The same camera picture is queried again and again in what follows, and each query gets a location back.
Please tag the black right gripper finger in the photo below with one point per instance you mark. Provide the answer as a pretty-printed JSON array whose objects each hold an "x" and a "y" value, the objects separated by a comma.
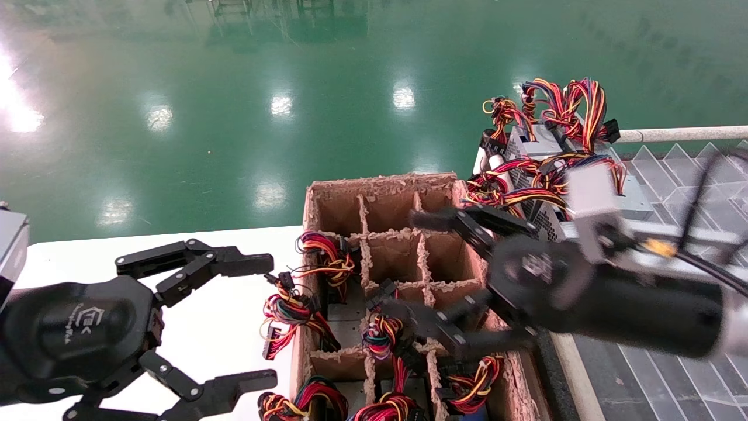
[{"x": 438, "y": 327}]

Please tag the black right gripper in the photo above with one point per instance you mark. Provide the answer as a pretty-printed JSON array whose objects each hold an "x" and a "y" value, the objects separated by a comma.
[{"x": 613, "y": 316}]

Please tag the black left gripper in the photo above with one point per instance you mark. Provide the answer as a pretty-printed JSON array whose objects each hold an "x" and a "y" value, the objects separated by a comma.
[{"x": 76, "y": 333}]

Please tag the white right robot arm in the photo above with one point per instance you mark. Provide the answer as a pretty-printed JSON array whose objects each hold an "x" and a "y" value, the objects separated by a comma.
[{"x": 737, "y": 321}]

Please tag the brown cardboard divider box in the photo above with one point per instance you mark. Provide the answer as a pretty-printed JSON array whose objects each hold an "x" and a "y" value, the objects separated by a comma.
[{"x": 385, "y": 216}]

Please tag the black cart deck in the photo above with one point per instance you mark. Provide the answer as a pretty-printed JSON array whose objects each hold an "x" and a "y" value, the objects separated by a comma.
[{"x": 546, "y": 386}]

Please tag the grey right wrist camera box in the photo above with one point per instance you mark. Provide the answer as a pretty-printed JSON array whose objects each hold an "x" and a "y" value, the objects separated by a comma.
[{"x": 593, "y": 199}]

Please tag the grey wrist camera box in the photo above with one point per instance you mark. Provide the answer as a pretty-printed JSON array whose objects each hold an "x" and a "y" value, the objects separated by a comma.
[
  {"x": 593, "y": 199},
  {"x": 11, "y": 245}
]

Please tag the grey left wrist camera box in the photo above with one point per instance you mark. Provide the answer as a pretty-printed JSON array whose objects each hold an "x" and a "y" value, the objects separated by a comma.
[{"x": 11, "y": 245}]

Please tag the white cart frame pipe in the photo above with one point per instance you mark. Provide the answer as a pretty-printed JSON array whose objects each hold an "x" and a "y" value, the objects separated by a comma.
[{"x": 678, "y": 134}]

